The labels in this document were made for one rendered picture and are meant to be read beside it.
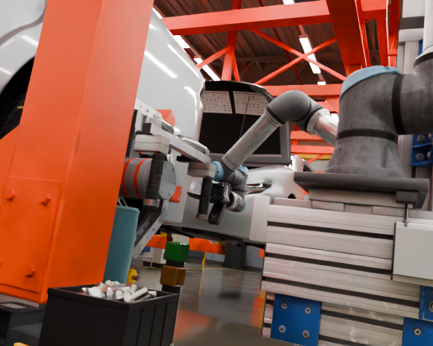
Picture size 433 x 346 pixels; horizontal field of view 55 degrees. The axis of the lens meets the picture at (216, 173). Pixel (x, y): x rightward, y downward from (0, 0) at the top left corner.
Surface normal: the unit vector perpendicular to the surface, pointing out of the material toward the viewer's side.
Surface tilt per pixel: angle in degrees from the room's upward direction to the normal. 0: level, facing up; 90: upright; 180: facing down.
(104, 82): 90
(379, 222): 90
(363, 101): 92
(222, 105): 141
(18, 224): 90
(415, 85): 75
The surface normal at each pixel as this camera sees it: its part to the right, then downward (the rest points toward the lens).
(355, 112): -0.65, -0.22
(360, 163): -0.36, -0.50
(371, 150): -0.09, -0.47
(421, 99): -0.61, 0.04
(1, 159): -0.40, -0.21
